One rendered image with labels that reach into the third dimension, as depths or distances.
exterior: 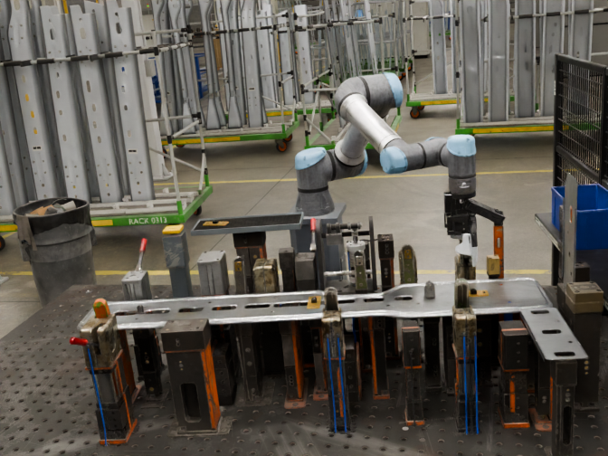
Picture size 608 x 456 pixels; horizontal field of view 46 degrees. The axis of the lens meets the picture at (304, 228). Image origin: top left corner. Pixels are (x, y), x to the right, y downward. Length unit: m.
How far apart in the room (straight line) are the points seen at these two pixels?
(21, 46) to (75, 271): 2.50
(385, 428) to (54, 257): 3.24
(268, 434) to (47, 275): 3.12
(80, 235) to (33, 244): 0.29
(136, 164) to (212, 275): 4.25
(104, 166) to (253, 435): 4.73
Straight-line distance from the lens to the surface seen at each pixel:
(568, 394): 1.87
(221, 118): 10.16
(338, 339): 1.93
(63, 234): 4.85
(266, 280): 2.24
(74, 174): 6.69
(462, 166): 1.98
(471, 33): 8.88
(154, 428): 2.22
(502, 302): 2.09
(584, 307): 2.04
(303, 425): 2.12
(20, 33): 6.78
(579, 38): 9.14
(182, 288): 2.51
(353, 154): 2.59
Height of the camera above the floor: 1.85
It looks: 17 degrees down
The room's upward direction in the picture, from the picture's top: 5 degrees counter-clockwise
